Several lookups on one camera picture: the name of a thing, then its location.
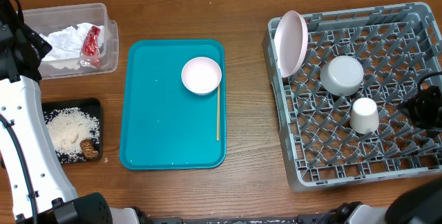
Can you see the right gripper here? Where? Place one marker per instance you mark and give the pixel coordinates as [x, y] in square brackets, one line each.
[416, 108]

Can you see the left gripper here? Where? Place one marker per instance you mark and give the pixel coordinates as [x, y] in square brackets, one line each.
[35, 39]

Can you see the white napkin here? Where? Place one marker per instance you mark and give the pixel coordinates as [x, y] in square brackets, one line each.
[67, 44]

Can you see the cream paper cup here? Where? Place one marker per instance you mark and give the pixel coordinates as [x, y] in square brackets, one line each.
[364, 116]

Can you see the red snack wrapper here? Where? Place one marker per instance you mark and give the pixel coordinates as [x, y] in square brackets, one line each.
[90, 49]

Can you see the grey bowl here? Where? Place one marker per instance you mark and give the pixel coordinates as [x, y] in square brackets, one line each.
[342, 76]

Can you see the rice leftovers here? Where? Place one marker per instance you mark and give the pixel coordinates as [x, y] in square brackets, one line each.
[67, 128]

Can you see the brown food piece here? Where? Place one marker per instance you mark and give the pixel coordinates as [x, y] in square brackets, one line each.
[88, 150]

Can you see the pink plate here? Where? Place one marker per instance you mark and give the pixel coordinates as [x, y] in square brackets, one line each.
[291, 40]

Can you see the pink bowl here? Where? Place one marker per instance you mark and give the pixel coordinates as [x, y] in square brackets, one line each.
[201, 75]

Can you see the wooden chopstick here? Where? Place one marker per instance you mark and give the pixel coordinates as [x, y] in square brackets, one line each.
[218, 114]

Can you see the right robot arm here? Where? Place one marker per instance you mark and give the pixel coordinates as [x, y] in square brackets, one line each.
[420, 205]

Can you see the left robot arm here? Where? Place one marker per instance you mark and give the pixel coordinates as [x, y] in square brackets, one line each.
[41, 192]

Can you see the grey dishwasher rack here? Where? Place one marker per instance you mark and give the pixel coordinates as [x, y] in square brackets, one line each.
[399, 48]

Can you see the clear plastic bin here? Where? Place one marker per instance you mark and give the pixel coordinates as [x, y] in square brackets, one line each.
[47, 20]

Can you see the black tray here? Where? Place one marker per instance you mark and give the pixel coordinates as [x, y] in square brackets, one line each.
[89, 105]

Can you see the teal serving tray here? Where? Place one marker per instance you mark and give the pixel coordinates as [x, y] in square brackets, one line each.
[164, 125]

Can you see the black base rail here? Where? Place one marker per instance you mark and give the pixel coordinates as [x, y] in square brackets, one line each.
[299, 219]

